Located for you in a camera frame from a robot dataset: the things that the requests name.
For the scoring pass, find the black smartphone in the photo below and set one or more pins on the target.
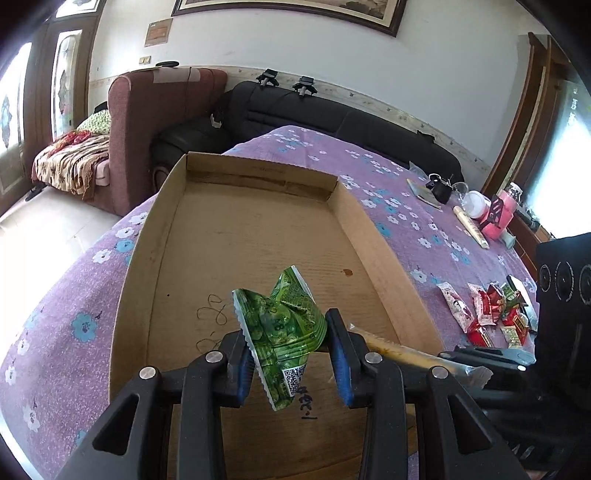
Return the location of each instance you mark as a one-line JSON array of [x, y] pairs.
[[526, 300]]

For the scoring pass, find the patterned blanket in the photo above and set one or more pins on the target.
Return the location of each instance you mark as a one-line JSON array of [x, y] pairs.
[[64, 161]]

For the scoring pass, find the wooden glass door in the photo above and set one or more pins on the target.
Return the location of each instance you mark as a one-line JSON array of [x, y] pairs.
[[41, 92]]

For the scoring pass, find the small red snack packet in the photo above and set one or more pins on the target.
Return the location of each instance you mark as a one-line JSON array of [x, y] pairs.
[[516, 318]]

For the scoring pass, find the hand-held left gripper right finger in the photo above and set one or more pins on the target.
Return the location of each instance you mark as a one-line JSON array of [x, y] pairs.
[[339, 374]]

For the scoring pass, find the brown wall plaque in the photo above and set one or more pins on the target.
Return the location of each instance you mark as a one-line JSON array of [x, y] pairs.
[[158, 32]]

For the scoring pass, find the purple floral tablecloth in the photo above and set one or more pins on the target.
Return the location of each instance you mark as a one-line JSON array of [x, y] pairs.
[[401, 240]]

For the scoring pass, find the white power adapter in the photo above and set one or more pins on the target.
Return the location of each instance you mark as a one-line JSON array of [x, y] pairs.
[[215, 121]]

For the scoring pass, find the black phone stand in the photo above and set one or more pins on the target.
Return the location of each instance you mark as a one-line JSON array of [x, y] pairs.
[[495, 213]]

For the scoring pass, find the gold notebook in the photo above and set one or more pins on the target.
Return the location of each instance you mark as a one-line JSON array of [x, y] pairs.
[[422, 194]]

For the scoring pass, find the cream tube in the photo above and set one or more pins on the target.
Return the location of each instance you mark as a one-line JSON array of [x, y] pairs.
[[471, 226]]

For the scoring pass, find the white round jar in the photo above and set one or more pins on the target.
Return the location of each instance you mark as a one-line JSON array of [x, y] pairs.
[[475, 203]]

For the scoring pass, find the black microphone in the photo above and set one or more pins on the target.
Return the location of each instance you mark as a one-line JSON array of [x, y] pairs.
[[528, 220]]

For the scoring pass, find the small black clamp device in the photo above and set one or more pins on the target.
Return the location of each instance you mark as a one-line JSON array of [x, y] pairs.
[[304, 85], [268, 77]]

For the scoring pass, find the clear snack stick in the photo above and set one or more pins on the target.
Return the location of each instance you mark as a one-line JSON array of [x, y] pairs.
[[406, 353]]

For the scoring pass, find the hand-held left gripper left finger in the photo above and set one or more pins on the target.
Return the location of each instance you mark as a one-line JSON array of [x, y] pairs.
[[248, 378]]

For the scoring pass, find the green white snack packet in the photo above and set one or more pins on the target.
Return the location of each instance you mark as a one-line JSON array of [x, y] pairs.
[[510, 295]]

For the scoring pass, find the cardboard box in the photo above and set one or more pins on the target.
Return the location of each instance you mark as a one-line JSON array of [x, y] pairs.
[[258, 240]]

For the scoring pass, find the framed horse painting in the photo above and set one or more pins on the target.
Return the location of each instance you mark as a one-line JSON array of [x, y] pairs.
[[286, 11]]

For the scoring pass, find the dark green snack packet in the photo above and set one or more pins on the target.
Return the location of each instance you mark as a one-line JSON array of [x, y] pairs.
[[277, 323]]

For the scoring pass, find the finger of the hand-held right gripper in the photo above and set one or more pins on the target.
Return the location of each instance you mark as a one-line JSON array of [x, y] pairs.
[[489, 356], [512, 401]]

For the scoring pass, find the clear glass pot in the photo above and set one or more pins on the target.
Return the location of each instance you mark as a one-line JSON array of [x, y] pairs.
[[458, 189]]

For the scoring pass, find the white red snack packet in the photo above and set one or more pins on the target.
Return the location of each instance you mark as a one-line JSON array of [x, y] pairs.
[[455, 307]]

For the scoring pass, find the grey green pouch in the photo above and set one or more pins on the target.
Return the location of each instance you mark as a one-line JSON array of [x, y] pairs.
[[509, 240]]

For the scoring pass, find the black leather sofa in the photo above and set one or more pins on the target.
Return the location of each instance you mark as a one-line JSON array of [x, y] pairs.
[[323, 110]]

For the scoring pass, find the green floral pillow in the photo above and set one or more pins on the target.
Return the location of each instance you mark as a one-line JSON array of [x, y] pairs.
[[94, 122]]

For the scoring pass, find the wooden framed window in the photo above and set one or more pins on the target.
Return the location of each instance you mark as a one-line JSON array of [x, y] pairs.
[[554, 161]]

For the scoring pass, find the maroon armchair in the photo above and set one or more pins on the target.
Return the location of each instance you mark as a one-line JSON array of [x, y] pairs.
[[138, 129]]

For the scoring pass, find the pink sleeved bottle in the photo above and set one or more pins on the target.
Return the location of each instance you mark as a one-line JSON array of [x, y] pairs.
[[508, 207]]

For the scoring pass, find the black round object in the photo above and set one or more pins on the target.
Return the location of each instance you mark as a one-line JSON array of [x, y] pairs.
[[166, 63]]

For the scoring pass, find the black slipper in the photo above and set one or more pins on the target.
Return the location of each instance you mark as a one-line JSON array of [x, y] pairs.
[[34, 193]]

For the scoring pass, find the beige green snack packet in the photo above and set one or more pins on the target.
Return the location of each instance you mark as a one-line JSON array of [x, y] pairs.
[[514, 336]]

